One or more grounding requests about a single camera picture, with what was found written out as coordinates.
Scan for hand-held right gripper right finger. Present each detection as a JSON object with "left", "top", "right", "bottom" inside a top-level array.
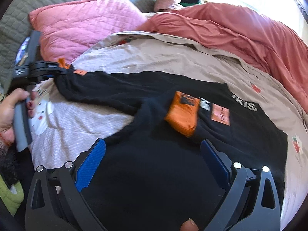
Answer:
[{"left": 200, "top": 138, "right": 282, "bottom": 231}]

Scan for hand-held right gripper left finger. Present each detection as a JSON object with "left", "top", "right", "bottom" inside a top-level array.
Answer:
[{"left": 25, "top": 138, "right": 107, "bottom": 231}]

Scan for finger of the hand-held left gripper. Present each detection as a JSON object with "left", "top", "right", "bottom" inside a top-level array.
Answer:
[
  {"left": 30, "top": 69, "right": 71, "bottom": 80},
  {"left": 32, "top": 61, "right": 60, "bottom": 70}
]

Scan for black orange-patched sweatshirt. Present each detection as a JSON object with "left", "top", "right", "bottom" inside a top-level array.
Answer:
[{"left": 54, "top": 58, "right": 289, "bottom": 231}]

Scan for dark green clothes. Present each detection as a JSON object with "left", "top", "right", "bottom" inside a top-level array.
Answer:
[{"left": 179, "top": 0, "right": 205, "bottom": 6}]

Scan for person's left hand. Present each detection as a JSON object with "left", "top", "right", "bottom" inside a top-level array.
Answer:
[{"left": 0, "top": 88, "right": 36, "bottom": 145}]

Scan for person's right hand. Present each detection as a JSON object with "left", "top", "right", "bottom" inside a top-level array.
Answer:
[{"left": 180, "top": 218, "right": 199, "bottom": 231}]

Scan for pink quilted pillow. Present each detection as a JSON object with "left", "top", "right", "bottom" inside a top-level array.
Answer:
[{"left": 28, "top": 0, "right": 148, "bottom": 64}]

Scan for dark fuzzy cloth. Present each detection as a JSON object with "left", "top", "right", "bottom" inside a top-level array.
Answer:
[{"left": 0, "top": 142, "right": 24, "bottom": 188}]

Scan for green knit cloth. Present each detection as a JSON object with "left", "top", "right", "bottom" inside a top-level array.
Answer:
[{"left": 0, "top": 173, "right": 24, "bottom": 212}]

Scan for beige strawberry print blanket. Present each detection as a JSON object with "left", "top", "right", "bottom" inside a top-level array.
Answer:
[{"left": 30, "top": 30, "right": 308, "bottom": 231}]

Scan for salmon red duvet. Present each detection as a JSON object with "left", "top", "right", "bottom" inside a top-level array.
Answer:
[{"left": 137, "top": 2, "right": 308, "bottom": 115}]

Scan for mauve pillow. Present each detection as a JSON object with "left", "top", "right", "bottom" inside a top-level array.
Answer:
[{"left": 154, "top": 0, "right": 183, "bottom": 12}]

